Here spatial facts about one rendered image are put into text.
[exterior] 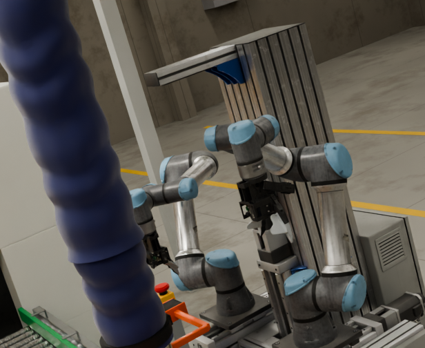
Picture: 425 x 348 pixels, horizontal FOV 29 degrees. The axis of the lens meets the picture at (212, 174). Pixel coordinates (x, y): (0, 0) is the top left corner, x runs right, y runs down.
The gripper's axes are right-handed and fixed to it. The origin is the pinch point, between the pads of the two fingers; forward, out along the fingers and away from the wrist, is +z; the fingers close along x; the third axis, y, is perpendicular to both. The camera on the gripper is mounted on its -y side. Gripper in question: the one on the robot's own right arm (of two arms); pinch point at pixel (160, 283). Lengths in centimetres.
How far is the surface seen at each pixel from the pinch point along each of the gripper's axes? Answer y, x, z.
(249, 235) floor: -338, 235, 130
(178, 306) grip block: 4.6, 2.0, 8.9
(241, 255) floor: -306, 203, 130
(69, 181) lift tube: 39, -33, -55
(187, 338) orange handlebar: 27.2, -8.1, 10.6
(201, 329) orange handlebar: 27.1, -2.2, 10.3
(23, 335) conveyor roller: -216, -6, 76
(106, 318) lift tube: 35, -34, -11
